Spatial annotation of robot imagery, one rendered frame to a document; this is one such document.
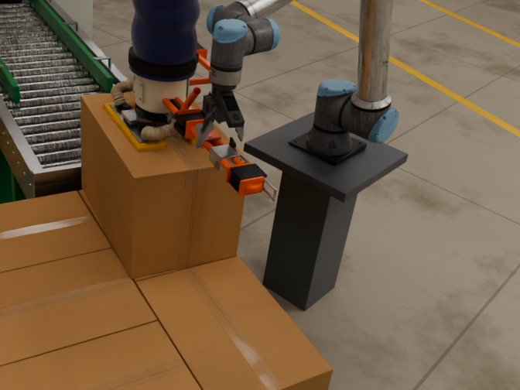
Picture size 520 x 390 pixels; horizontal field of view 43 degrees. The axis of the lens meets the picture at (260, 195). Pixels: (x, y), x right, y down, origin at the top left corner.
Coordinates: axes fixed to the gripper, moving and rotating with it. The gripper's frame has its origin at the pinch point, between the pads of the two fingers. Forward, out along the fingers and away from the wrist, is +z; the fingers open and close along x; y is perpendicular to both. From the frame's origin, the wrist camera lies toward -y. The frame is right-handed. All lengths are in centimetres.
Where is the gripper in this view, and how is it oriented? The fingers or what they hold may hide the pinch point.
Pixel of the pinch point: (220, 146)
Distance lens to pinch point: 200.4
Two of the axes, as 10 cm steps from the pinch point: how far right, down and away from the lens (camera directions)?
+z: -1.3, 8.4, 5.3
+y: -5.0, -5.2, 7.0
